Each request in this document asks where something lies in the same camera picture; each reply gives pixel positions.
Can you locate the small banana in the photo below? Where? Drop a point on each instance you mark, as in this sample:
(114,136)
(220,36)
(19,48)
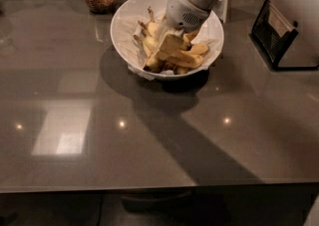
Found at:
(199,49)
(149,45)

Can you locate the long front banana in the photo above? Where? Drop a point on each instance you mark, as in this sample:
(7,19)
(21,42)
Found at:
(185,60)

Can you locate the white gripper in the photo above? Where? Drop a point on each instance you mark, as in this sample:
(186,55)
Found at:
(183,13)

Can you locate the white stand behind bowl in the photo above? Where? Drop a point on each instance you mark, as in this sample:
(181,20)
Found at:
(221,9)

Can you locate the black wire napkin holder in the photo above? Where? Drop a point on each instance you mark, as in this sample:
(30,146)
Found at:
(281,44)

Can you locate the left small banana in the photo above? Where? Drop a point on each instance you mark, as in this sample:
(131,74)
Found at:
(149,45)

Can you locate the back right banana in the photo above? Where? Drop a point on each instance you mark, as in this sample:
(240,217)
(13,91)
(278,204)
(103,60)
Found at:
(191,35)

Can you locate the right small banana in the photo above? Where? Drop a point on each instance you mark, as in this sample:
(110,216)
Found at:
(199,49)

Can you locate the white bowl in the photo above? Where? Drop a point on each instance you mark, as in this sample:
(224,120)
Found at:
(129,11)

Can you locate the white paper liner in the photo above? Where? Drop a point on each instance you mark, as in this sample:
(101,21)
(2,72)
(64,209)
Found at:
(126,34)

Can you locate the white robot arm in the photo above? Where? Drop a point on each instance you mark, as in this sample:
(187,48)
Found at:
(304,12)

